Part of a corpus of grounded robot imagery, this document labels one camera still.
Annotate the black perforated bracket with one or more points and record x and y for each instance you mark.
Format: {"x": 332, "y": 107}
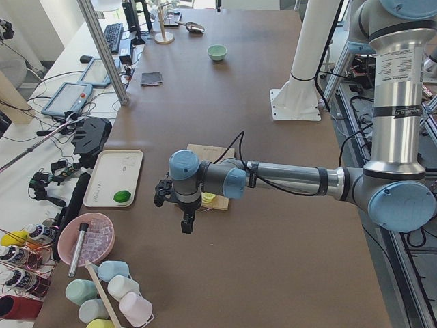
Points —
{"x": 90, "y": 137}

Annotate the yellow lemon fruit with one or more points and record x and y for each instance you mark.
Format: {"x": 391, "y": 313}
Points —
{"x": 17, "y": 238}

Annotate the aluminium frame post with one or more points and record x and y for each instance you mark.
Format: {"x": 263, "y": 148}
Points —
{"x": 97, "y": 35}

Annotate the cream rabbit tray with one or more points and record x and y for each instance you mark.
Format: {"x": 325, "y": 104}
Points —
{"x": 114, "y": 170}

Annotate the yellow plastic cup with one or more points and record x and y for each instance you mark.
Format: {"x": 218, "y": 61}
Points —
{"x": 100, "y": 323}

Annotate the green ceramic bowl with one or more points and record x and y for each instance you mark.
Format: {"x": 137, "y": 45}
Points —
{"x": 217, "y": 52}

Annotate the bamboo cutting board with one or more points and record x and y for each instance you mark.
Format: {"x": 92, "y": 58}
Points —
{"x": 210, "y": 153}

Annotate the near teach pendant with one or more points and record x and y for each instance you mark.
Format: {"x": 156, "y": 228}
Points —
{"x": 69, "y": 97}

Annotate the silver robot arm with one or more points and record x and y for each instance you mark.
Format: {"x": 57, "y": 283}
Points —
{"x": 390, "y": 187}

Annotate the black computer mouse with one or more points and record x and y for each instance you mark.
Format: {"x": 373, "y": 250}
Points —
{"x": 85, "y": 59}

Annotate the green plastic cup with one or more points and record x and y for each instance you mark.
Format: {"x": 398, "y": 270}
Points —
{"x": 79, "y": 291}

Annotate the red cup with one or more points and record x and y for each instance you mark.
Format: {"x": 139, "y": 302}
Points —
{"x": 19, "y": 308}

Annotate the wooden mug tree stand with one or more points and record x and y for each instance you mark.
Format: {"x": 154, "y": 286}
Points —
{"x": 166, "y": 16}

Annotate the green lime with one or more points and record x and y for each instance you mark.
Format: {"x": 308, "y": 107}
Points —
{"x": 122, "y": 196}

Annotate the lemon slice far side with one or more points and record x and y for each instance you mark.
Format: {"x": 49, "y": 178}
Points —
{"x": 207, "y": 197}

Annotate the steel muddler tool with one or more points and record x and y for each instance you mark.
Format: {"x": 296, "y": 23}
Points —
{"x": 77, "y": 251}

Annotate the white plastic cup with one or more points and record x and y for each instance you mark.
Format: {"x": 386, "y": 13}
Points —
{"x": 119, "y": 286}

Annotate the steel scoop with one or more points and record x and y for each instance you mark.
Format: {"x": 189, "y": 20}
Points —
{"x": 192, "y": 27}

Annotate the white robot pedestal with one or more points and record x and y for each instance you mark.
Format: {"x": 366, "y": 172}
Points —
{"x": 298, "y": 99}

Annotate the teach pendant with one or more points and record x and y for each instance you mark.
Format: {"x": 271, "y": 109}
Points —
{"x": 95, "y": 74}
{"x": 69, "y": 97}

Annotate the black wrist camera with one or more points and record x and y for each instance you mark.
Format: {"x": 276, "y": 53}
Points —
{"x": 163, "y": 192}

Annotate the black keyboard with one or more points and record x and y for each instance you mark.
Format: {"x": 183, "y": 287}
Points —
{"x": 113, "y": 35}

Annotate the far teach pendant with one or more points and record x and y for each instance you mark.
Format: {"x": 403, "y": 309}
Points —
{"x": 95, "y": 74}

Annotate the black cylinder tube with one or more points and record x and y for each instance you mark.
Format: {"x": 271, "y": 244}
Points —
{"x": 72, "y": 210}

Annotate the pink bowl with ice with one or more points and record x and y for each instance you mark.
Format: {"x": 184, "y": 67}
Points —
{"x": 98, "y": 243}

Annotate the grey folded cloth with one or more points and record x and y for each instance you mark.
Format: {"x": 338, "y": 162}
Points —
{"x": 151, "y": 79}

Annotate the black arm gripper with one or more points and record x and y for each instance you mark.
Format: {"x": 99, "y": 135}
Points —
{"x": 218, "y": 6}

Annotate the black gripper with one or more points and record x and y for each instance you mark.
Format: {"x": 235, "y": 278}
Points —
{"x": 187, "y": 209}

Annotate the pink plastic cup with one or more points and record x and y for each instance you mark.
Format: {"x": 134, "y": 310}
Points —
{"x": 137, "y": 310}

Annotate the grey blue plastic cup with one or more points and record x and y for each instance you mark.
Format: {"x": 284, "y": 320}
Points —
{"x": 91, "y": 310}

